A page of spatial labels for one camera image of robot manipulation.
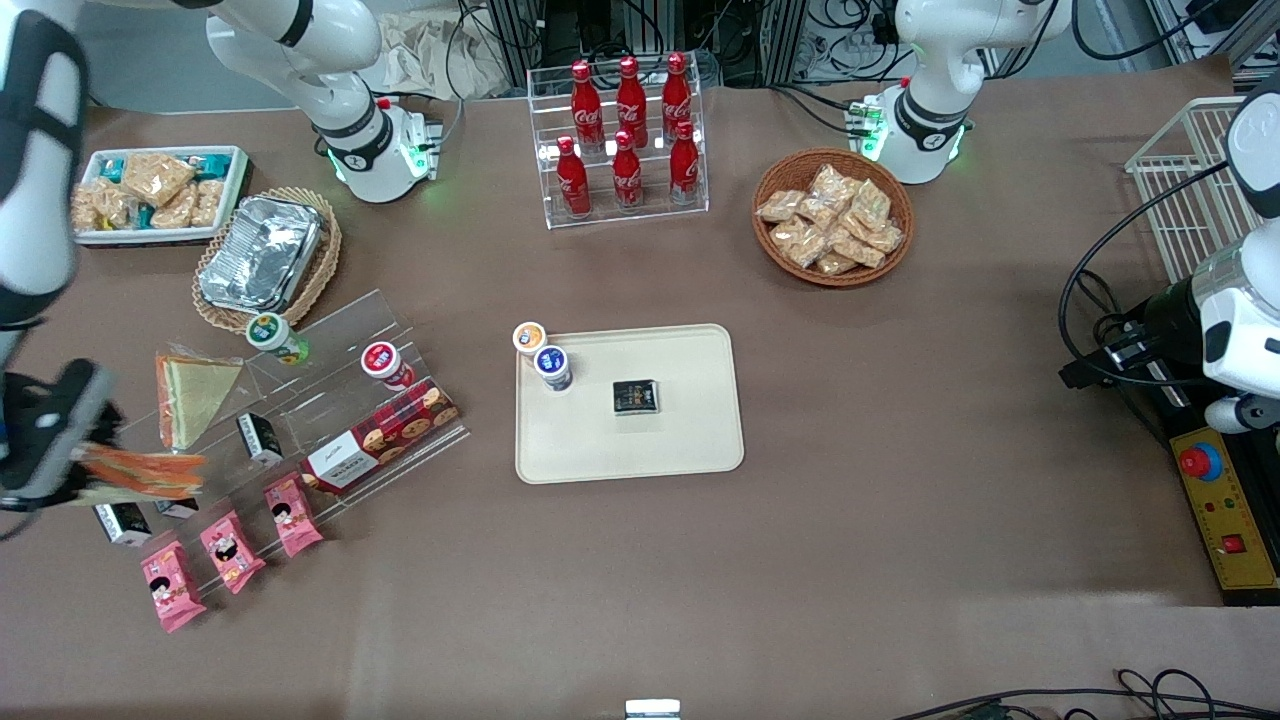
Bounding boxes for crumpled beige cloth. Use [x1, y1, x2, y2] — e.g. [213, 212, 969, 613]
[358, 12, 513, 102]

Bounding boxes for aluminium frame rack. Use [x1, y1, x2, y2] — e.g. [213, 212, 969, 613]
[484, 0, 906, 89]

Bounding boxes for beige plastic tray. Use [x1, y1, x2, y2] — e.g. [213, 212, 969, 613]
[514, 323, 746, 486]

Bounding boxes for blue lid cup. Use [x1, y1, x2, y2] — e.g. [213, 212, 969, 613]
[533, 345, 574, 394]

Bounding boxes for black foil snack packet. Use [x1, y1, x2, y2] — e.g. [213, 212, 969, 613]
[611, 378, 664, 418]

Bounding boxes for round brown wicker basket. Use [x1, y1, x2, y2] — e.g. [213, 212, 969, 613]
[751, 148, 917, 290]

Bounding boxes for orange triangular sandwich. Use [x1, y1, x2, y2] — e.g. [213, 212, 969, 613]
[74, 444, 209, 504]

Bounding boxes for red cookie box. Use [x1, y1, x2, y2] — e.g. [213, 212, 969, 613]
[299, 377, 462, 497]

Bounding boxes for black looping arm cable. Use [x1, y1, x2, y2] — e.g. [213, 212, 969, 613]
[1058, 160, 1233, 389]

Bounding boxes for clear acrylic step display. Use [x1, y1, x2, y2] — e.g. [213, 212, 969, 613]
[98, 289, 472, 593]

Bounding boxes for yellow emergency stop box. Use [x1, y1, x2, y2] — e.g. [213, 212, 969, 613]
[1167, 424, 1280, 608]

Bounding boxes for white wire basket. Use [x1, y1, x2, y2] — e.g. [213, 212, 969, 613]
[1124, 96, 1263, 287]

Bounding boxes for black floor cables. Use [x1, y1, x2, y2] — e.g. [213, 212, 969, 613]
[888, 667, 1280, 720]

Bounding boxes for large puffed rice snack bag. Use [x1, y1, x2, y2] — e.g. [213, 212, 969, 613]
[121, 151, 197, 209]

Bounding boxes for white rectangular snack tray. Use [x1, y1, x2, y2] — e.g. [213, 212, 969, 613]
[71, 144, 252, 247]

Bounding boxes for green lid cup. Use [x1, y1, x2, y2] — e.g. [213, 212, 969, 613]
[245, 311, 312, 367]

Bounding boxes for clear acrylic bottle rack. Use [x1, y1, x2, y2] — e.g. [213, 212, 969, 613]
[526, 60, 710, 232]

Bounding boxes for red lid cup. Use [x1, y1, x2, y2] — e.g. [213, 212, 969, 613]
[360, 341, 417, 392]

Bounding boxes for pink snack packet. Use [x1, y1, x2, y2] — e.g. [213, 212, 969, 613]
[139, 539, 209, 635]
[261, 471, 326, 559]
[198, 509, 268, 597]

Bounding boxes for pale triangular wrapped sandwich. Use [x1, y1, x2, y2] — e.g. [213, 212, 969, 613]
[153, 344, 246, 452]

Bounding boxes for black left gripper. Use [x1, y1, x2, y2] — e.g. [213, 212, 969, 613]
[1059, 280, 1206, 390]

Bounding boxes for silver foil container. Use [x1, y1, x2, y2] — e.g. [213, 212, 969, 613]
[197, 195, 324, 314]

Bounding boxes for oval light wicker basket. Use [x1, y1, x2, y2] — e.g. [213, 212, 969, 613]
[191, 186, 344, 335]

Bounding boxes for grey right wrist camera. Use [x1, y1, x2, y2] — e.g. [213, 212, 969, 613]
[0, 359, 113, 503]

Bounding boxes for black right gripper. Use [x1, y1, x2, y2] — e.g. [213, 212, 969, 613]
[74, 397, 128, 475]

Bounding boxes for red cola bottle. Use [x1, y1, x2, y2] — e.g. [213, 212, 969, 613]
[616, 56, 649, 149]
[610, 130, 645, 212]
[661, 52, 694, 141]
[668, 120, 702, 205]
[570, 60, 605, 153]
[555, 136, 593, 219]

